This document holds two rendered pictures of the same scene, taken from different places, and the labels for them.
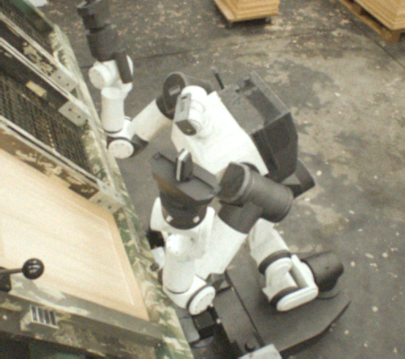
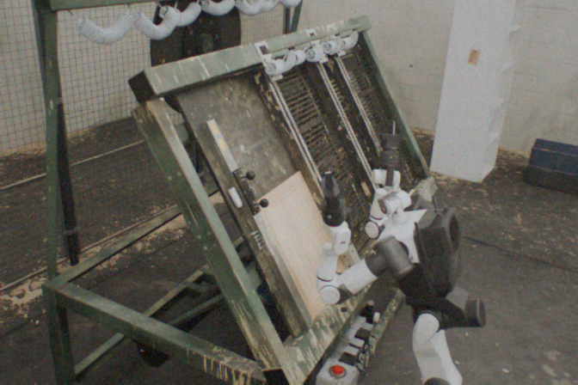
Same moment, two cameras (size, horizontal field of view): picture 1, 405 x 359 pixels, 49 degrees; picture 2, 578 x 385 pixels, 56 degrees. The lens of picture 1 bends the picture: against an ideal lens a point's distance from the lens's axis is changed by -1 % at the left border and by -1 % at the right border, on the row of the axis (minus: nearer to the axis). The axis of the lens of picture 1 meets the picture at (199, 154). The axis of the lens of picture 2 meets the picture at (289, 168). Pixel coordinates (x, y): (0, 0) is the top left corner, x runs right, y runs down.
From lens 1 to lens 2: 145 cm
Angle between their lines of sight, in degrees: 46
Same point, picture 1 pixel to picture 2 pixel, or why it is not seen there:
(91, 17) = (384, 141)
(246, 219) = (374, 262)
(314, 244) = not seen: outside the picture
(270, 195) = (394, 256)
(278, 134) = (435, 240)
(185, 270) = (325, 262)
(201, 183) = (332, 192)
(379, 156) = not seen: outside the picture
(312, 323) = not seen: outside the picture
